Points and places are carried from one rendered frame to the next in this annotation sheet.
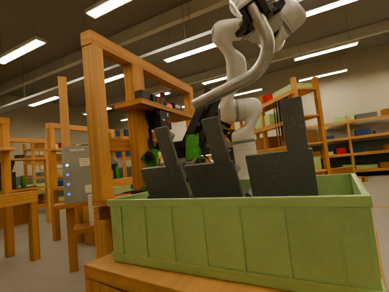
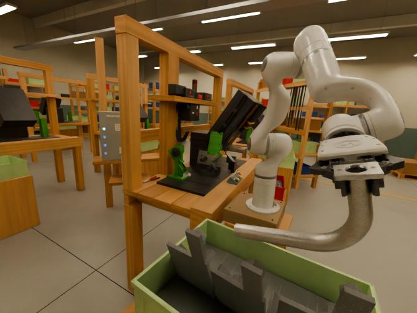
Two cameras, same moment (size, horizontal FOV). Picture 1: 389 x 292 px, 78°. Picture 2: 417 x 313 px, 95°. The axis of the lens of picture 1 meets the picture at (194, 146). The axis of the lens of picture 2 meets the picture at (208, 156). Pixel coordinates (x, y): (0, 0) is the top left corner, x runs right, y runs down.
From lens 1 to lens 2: 0.49 m
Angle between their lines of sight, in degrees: 18
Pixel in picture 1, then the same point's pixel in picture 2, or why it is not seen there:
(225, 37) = (277, 76)
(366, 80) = (378, 70)
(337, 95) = not seen: hidden behind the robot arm
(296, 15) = (391, 133)
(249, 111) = (278, 150)
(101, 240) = (129, 220)
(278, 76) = not seen: hidden behind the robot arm
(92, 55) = (127, 48)
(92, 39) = (127, 27)
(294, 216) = not seen: outside the picture
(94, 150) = (126, 148)
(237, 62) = (281, 104)
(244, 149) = (265, 185)
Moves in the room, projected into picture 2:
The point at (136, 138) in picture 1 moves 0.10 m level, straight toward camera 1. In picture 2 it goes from (166, 130) to (166, 131)
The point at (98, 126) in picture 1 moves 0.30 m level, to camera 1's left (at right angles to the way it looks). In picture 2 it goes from (130, 125) to (83, 122)
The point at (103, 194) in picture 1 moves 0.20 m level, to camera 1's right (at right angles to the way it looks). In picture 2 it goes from (132, 186) to (161, 189)
